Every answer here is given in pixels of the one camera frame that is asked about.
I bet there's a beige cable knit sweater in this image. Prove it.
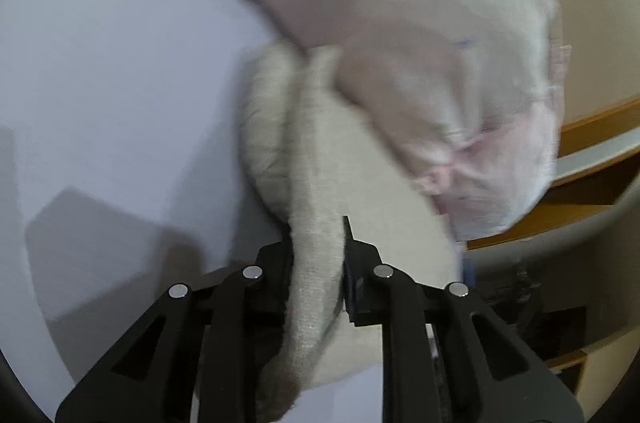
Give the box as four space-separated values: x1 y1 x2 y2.
241 40 461 422

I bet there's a lavender bed sheet mattress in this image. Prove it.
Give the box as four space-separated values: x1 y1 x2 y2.
1 0 280 417

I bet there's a pink pillow with blue flowers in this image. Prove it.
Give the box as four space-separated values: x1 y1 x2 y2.
257 0 570 241

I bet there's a wooden bed frame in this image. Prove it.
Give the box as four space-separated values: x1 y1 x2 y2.
465 99 639 417

